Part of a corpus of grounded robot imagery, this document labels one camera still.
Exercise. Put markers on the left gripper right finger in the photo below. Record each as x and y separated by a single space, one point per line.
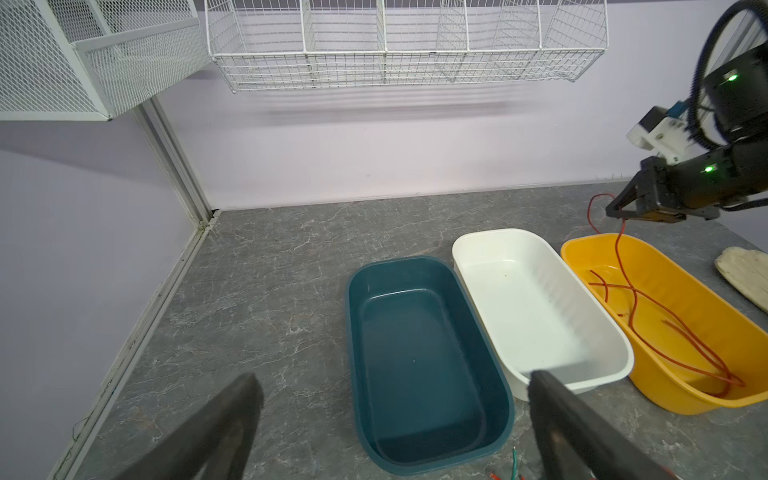
575 442

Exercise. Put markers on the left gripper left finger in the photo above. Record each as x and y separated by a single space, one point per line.
214 443

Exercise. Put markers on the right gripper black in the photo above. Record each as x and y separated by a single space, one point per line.
726 178

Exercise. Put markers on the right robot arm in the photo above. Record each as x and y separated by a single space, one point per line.
728 104

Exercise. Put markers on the beige work glove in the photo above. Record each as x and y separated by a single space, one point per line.
746 271

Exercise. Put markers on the white plastic bin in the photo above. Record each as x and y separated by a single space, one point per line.
538 314

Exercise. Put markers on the dark teal plastic bin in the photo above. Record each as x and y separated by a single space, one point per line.
428 390

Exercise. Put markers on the yellow plastic bin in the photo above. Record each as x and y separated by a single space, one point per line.
694 352

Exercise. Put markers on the white mesh box basket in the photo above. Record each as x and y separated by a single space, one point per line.
93 60

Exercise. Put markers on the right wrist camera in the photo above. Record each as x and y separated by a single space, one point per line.
664 133

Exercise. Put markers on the white wire shelf basket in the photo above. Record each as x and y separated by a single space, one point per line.
305 44

